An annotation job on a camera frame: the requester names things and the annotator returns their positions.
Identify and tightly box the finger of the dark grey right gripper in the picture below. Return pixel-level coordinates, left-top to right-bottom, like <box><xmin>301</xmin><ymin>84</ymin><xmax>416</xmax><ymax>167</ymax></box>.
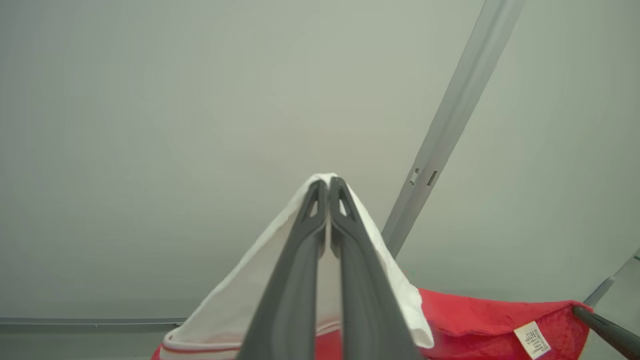
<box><xmin>572</xmin><ymin>306</ymin><xmax>640</xmax><ymax>360</ymax></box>

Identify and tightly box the grey metal post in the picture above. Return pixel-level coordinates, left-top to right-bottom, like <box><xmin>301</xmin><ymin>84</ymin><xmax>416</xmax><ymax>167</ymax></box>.
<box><xmin>381</xmin><ymin>0</ymin><xmax>527</xmax><ymax>259</ymax></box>

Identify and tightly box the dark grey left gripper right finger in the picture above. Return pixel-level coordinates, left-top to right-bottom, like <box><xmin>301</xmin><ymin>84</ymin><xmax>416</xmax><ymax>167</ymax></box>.
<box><xmin>329</xmin><ymin>176</ymin><xmax>423</xmax><ymax>360</ymax></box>

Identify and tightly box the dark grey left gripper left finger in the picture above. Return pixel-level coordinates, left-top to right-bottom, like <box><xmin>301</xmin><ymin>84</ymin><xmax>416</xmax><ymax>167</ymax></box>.
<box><xmin>237</xmin><ymin>180</ymin><xmax>328</xmax><ymax>360</ymax></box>

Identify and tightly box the red white t-shirt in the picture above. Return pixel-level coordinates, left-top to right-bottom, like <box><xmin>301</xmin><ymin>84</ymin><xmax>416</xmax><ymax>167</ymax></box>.
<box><xmin>150</xmin><ymin>172</ymin><xmax>596</xmax><ymax>360</ymax></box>

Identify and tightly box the grey wall skirting rail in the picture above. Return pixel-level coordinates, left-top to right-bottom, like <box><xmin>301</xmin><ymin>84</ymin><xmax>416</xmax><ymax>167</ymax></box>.
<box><xmin>0</xmin><ymin>317</ymin><xmax>189</xmax><ymax>327</ymax></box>

